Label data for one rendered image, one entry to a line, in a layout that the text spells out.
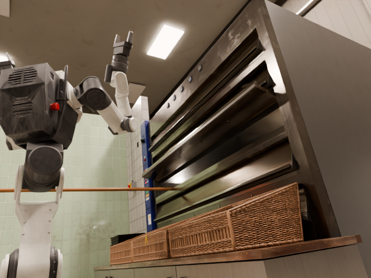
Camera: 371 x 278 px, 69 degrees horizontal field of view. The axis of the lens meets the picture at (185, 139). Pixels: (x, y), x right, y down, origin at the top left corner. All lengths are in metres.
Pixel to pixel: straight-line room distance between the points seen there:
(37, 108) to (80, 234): 2.58
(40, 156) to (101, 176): 2.76
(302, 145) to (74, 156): 3.00
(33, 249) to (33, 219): 0.11
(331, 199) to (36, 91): 1.41
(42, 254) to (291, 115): 1.31
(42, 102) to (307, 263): 1.15
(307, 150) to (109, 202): 2.80
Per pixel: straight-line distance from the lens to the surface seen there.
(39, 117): 1.22
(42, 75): 1.28
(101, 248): 3.68
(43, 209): 1.26
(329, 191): 1.53
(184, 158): 2.43
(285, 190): 1.40
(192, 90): 2.46
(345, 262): 1.26
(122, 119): 1.44
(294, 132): 1.55
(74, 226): 3.65
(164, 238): 1.66
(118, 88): 1.49
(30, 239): 1.23
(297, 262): 1.06
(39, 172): 1.09
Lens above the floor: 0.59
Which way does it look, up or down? 23 degrees up
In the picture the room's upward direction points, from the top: 8 degrees counter-clockwise
